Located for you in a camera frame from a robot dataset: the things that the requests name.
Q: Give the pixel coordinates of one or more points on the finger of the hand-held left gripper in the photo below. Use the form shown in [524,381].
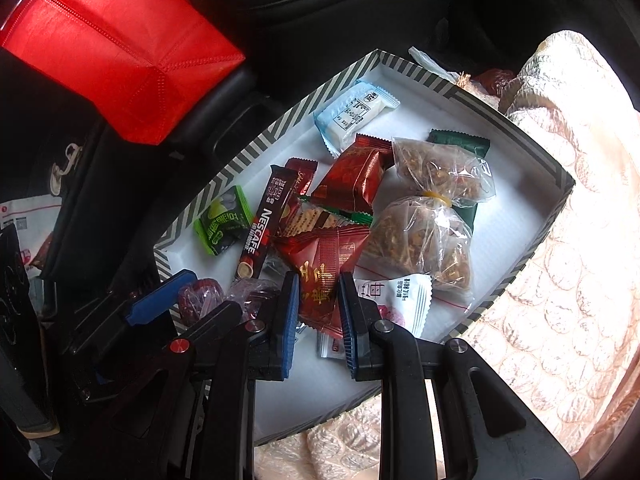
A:
[155,300]
[100,377]

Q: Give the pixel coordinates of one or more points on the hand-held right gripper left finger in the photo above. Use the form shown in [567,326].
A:
[289,330]

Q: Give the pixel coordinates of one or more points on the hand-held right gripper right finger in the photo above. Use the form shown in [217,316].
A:
[350,330]

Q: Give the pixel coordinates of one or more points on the white red snack packet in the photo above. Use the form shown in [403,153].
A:
[330,347]

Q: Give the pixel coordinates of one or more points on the dark plum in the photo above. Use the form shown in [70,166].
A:
[200,300]
[255,292]

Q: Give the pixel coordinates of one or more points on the white pink snack packet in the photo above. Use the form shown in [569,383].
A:
[400,300]

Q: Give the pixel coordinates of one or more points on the red foil snack packet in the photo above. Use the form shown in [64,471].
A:
[320,260]
[350,180]

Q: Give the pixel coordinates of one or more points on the bright green snack packet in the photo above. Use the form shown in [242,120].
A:
[222,222]

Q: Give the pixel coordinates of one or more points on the dark coffee stick sachet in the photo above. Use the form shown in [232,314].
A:
[262,230]

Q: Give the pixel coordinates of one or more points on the red cream biscuit packet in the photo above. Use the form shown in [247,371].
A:
[315,217]

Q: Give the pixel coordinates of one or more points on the clear bag of brown snack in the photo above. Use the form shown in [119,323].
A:
[425,240]

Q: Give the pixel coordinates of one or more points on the small dark red packet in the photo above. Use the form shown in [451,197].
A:
[302,172]

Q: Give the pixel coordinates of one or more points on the striped cardboard box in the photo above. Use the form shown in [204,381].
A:
[510,200]

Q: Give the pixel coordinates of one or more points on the blue white snack packet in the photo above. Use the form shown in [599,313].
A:
[350,117]

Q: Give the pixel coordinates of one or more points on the dark green snack packet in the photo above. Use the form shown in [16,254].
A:
[460,142]

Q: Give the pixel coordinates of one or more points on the black cloth with white logo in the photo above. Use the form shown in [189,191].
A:
[100,200]

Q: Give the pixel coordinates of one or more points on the white printed parcel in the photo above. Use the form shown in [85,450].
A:
[25,220]

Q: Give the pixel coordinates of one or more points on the black car console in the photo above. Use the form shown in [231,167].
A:
[235,105]

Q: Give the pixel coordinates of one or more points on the peach quilted blanket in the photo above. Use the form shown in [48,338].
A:
[575,285]

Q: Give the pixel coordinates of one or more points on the red fabric bag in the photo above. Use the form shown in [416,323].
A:
[125,50]

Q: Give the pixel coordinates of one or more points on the clear plastic wrapper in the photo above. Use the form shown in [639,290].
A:
[430,62]

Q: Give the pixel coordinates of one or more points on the red plastic wrapper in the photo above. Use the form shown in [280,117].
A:
[492,80]

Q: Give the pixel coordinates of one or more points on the black leather car seat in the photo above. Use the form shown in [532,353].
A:
[350,35]

